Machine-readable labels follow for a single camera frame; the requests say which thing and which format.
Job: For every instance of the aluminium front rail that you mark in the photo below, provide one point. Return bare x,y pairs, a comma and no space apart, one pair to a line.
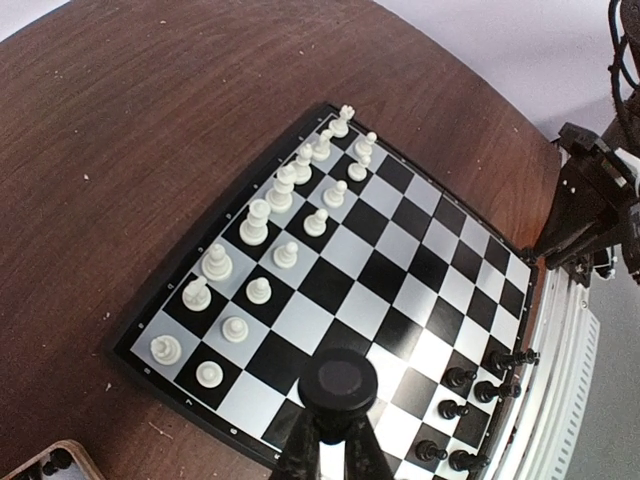
539,432

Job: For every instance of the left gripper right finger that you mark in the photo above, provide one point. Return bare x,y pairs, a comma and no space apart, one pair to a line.
364,459

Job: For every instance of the black grey chessboard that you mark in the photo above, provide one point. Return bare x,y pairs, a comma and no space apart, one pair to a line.
374,256

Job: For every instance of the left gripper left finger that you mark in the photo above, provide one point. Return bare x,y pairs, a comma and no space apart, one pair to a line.
300,459

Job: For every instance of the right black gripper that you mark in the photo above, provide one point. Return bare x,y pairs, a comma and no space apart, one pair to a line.
595,204

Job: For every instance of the wooden rimmed black tray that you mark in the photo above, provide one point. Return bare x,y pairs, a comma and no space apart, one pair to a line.
64,459

